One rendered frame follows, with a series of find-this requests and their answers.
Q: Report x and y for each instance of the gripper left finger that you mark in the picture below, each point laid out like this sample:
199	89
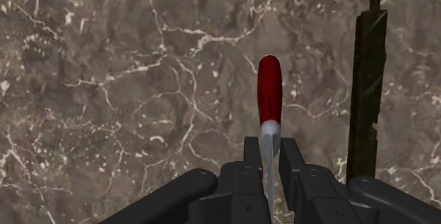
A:
237	189

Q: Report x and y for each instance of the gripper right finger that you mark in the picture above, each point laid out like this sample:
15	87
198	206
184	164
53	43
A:
317	192

